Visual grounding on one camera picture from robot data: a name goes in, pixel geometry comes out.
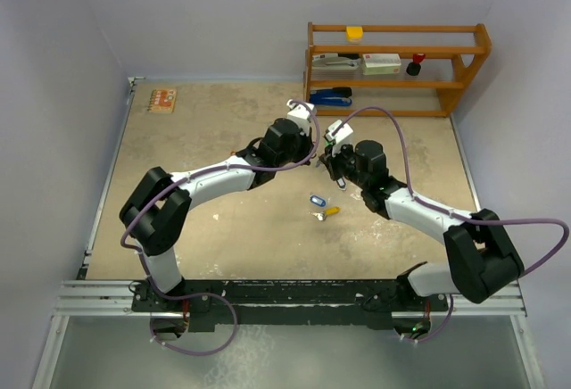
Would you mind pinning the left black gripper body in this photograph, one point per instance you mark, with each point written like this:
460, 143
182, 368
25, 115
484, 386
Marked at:
299, 151

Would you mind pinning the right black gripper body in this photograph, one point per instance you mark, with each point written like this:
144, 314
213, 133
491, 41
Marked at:
343, 164

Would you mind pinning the blue tagged key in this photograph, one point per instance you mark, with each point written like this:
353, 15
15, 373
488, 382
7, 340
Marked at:
317, 200

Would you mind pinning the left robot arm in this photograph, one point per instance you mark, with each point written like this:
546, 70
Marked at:
155, 213

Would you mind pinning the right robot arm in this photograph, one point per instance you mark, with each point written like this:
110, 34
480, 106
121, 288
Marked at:
481, 258

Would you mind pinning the yellow tagged key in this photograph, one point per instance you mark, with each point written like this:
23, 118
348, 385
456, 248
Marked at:
328, 212

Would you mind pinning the blue black stapler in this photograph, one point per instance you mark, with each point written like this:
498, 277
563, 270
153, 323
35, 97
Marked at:
334, 96

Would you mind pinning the white grey stapler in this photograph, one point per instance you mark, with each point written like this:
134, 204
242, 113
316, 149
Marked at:
335, 61

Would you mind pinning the wooden shelf rack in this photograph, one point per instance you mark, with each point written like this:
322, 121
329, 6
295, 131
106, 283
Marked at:
454, 55

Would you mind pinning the white red box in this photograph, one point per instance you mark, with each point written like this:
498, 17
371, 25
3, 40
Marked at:
380, 64

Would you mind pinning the red black stamp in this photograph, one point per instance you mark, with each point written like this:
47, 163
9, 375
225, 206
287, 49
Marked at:
414, 67

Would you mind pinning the orange spiral notepad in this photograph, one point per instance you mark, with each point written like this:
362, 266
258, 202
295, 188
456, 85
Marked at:
162, 101

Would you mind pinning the yellow lidded container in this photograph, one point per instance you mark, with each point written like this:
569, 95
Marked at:
354, 34

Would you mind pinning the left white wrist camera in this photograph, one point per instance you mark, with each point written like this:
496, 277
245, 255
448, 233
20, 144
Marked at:
300, 113

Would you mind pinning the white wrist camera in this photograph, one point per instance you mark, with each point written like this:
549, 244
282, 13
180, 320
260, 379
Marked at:
300, 113
337, 135

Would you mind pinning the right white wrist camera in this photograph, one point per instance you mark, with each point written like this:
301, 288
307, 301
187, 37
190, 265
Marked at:
337, 135

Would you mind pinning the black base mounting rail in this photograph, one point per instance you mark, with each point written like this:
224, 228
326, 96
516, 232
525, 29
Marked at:
373, 303

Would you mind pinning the aluminium frame rail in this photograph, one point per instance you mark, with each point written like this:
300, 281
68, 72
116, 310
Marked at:
94, 298

